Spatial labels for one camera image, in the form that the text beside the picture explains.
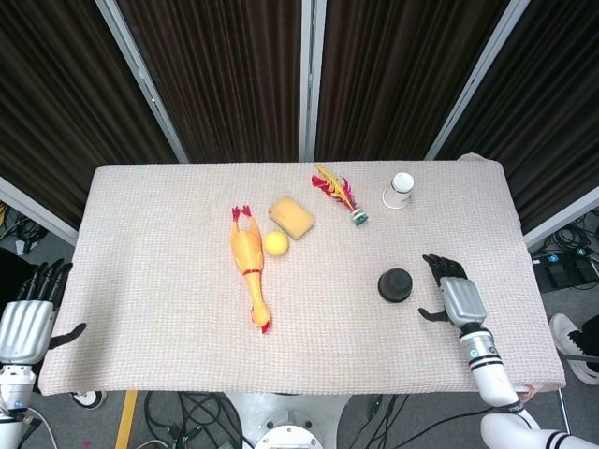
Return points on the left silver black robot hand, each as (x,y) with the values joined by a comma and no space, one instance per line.
(23,327)

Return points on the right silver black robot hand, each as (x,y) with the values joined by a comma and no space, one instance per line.
(463,297)

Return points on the black round dice tray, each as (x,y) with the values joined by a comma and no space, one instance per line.
(395,300)

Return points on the black round disc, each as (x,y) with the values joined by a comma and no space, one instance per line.
(395,282)

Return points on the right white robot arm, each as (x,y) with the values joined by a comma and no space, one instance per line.
(491,374)

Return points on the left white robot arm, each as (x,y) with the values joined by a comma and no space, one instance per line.
(14,388)

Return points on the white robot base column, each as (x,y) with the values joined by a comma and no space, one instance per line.
(299,421)

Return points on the white paper cup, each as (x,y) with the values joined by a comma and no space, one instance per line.
(399,192)

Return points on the white black sneaker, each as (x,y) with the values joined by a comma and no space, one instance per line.
(89,400)
(582,372)
(564,332)

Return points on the black floor pedal box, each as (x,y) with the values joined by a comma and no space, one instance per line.
(566,271)

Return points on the black trouser leg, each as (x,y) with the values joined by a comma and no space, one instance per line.
(587,334)

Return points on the beige waffle tablecloth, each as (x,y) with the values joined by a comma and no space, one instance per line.
(164,280)

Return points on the red yellow feather shuttlecock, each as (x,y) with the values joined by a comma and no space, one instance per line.
(339,194)

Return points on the yellow sponge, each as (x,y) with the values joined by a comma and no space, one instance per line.
(291,217)

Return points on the yellow ball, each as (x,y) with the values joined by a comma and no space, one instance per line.
(276,243)

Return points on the dark brown curtain panel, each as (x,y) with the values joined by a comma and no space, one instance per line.
(552,117)
(398,79)
(56,103)
(224,79)

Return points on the orange rubber chicken toy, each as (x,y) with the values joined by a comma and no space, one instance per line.
(247,252)

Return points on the grey metal frame rail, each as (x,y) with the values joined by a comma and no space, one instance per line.
(561,224)
(33,208)

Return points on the grey metal frame post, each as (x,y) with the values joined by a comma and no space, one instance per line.
(477,79)
(140,79)
(311,79)

